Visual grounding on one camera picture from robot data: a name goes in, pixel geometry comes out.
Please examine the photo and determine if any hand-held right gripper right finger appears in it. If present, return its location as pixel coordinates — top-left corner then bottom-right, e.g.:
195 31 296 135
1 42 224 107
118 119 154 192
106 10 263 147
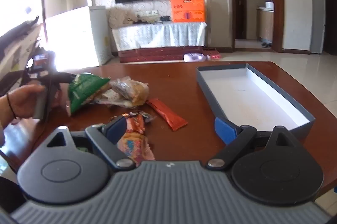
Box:
207 117 300 172

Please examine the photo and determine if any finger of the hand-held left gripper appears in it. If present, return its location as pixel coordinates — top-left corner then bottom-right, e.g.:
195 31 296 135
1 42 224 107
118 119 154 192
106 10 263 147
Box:
55 71 77 84

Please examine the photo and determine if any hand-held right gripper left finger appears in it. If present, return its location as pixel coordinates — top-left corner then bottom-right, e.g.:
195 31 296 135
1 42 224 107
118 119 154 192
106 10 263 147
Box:
47 116 136 170

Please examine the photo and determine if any green snack packet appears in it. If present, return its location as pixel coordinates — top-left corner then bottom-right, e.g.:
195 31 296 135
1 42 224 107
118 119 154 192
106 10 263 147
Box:
67 73 111 116

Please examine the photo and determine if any grey shallow box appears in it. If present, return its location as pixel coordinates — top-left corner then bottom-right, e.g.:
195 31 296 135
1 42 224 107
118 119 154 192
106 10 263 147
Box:
196 63 316 139

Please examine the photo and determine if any red stick packet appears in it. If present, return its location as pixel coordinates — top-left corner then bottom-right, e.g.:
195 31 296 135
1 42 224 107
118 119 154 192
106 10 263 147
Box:
146 98 189 132

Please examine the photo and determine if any person's left forearm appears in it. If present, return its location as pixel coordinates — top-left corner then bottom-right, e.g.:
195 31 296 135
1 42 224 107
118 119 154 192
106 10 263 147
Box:
0 95 12 147

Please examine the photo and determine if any person's left hand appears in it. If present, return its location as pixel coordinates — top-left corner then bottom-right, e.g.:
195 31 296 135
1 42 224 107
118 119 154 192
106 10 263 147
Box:
0 83 69 120

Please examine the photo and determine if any orange packet with blue print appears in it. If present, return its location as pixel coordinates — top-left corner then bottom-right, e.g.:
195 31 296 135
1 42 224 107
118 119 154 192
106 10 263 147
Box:
116 133 156 164

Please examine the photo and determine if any large cardboard box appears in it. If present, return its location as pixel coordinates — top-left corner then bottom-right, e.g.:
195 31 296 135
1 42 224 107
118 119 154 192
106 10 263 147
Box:
0 25 43 94

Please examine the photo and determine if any white snack packet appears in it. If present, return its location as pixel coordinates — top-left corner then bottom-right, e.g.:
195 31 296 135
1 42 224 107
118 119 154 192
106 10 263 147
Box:
93 89 132 109

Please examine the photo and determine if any pastry in clear wrapper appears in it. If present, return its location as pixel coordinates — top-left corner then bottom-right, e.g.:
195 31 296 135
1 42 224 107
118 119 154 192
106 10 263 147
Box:
109 77 149 107

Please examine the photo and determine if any white chest freezer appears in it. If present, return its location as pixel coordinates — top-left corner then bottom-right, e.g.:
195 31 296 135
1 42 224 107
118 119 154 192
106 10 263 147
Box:
44 5 113 67

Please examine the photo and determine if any black wrist band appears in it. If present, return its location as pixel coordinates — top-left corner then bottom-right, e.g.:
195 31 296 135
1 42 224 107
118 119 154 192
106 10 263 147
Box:
6 92 17 119

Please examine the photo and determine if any purple detergent bottle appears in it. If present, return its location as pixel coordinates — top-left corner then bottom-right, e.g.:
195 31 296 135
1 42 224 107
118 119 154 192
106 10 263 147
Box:
183 53 207 63

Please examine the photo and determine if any dark wooden television cabinet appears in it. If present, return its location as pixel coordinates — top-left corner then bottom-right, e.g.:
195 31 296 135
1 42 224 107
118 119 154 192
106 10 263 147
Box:
118 45 219 64

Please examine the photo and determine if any TV cabinet with white cloth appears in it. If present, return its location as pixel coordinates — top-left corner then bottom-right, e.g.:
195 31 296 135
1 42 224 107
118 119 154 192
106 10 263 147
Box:
110 21 208 52

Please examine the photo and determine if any wooden kitchen counter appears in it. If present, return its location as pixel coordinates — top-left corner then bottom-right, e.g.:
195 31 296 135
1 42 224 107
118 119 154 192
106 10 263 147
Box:
256 7 274 42

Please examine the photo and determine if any orange gift box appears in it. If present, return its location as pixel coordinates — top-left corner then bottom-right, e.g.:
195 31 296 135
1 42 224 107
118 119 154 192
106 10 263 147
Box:
170 0 206 23

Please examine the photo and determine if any dark wooden door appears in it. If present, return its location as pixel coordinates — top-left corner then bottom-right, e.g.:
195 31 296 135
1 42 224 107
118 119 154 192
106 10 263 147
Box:
318 0 337 56

